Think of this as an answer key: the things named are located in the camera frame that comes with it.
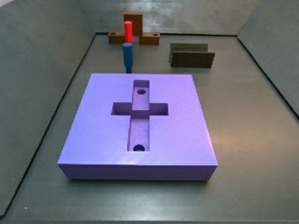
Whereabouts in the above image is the purple board with cross slot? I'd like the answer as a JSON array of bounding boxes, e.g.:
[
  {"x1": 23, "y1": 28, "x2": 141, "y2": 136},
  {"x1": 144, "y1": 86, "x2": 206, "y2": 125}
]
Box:
[{"x1": 58, "y1": 73, "x2": 217, "y2": 180}]

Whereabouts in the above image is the black U-shaped block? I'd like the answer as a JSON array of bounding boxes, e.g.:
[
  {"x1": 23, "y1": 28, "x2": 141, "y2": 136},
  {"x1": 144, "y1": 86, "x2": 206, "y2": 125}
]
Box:
[{"x1": 169, "y1": 43, "x2": 214, "y2": 68}]

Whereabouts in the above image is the blue cylindrical peg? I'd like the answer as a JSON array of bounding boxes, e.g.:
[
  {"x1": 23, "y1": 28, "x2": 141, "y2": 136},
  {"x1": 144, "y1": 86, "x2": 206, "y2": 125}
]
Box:
[{"x1": 122, "y1": 43, "x2": 133, "y2": 74}]

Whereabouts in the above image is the brown T-shaped block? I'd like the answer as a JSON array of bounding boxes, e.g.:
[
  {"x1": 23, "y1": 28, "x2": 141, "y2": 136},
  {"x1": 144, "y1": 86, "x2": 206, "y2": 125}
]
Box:
[{"x1": 107, "y1": 11, "x2": 160, "y2": 46}]

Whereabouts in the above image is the red cylindrical peg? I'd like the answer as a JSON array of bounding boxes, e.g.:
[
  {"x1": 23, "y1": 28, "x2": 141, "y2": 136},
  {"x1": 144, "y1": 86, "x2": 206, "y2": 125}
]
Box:
[{"x1": 124, "y1": 21, "x2": 133, "y2": 43}]

